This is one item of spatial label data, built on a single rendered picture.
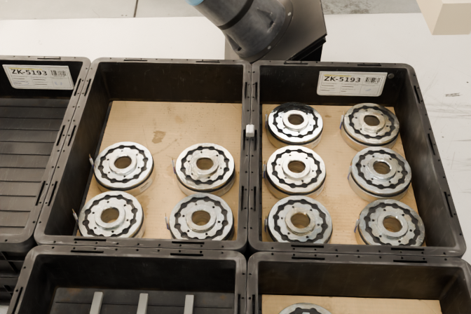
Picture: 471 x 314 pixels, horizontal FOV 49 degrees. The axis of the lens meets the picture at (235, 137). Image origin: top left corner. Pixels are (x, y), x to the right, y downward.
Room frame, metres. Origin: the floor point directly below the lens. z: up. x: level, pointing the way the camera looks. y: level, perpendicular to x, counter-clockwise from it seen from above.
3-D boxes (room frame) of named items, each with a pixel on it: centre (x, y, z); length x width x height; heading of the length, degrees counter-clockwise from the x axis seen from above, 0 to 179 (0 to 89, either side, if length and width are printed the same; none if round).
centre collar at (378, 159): (0.54, -0.25, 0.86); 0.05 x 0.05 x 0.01
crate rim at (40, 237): (0.55, 0.13, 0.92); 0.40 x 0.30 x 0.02; 178
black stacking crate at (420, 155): (0.54, -0.17, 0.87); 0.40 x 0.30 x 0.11; 178
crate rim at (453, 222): (0.54, -0.17, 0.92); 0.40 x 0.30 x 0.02; 178
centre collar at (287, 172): (0.54, -0.10, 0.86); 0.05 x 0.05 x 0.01
